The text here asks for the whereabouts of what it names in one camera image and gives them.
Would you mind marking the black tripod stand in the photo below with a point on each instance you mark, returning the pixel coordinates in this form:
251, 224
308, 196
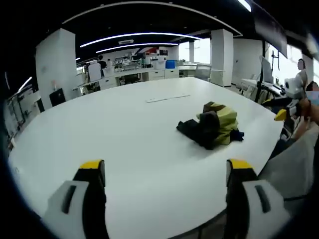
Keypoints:
261, 82

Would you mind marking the white office chair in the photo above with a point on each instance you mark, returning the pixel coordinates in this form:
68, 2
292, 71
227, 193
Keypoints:
202, 72

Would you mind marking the black chair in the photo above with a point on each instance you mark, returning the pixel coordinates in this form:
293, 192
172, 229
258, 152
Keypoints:
57, 97

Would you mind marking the yellow and blue garment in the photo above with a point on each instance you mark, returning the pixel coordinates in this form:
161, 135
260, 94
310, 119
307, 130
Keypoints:
219, 124

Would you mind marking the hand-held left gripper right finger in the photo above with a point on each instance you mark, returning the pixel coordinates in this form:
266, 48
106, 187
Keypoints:
249, 199

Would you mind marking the computer monitor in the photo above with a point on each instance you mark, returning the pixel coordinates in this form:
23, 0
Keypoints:
266, 69

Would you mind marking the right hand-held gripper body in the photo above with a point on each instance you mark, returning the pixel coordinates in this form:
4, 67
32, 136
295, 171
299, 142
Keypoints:
294, 87

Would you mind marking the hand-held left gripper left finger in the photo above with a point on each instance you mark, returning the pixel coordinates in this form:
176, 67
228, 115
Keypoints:
74, 196

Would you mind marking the blue storage bin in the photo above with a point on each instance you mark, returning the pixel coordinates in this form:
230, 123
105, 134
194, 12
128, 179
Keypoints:
170, 64

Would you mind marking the white counter cabinets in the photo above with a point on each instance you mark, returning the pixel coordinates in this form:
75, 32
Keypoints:
157, 74

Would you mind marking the long ceiling light strip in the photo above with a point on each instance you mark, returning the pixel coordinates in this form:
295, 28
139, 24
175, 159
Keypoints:
139, 35
134, 45

